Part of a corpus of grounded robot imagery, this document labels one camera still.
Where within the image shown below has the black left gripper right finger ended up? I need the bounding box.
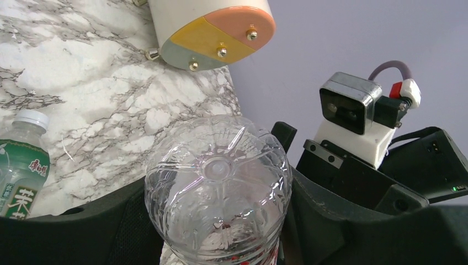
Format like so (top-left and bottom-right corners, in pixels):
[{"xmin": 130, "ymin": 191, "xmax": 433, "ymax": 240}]
[{"xmin": 281, "ymin": 170, "xmax": 467, "ymax": 264}]

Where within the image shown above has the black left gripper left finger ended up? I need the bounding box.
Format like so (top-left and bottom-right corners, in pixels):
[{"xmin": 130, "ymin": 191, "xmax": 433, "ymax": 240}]
[{"xmin": 1, "ymin": 179, "xmax": 163, "ymax": 264}]

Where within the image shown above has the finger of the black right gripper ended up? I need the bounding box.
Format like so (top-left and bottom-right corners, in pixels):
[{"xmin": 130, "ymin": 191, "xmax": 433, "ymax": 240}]
[{"xmin": 271, "ymin": 121, "xmax": 297, "ymax": 153}]

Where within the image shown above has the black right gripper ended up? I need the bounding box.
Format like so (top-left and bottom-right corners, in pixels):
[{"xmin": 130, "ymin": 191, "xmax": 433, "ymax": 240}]
[{"xmin": 296, "ymin": 126, "xmax": 467, "ymax": 215}]

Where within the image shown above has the clear bottle red label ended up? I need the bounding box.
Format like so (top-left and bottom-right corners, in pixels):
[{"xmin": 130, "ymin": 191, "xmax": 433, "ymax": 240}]
[{"xmin": 145, "ymin": 115, "xmax": 293, "ymax": 264}]

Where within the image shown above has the green tea bottle white cap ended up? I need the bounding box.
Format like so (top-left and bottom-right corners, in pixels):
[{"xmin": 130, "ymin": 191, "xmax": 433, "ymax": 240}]
[{"xmin": 1, "ymin": 109, "xmax": 50, "ymax": 220}]

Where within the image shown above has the cream cylinder with coloured face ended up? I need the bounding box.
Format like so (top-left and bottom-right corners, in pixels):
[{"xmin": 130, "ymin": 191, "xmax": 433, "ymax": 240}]
[{"xmin": 134, "ymin": 0, "xmax": 276, "ymax": 72}]

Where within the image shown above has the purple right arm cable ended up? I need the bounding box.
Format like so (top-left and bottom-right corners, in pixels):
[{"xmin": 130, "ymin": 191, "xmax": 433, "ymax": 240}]
[{"xmin": 368, "ymin": 60, "xmax": 413, "ymax": 82}]

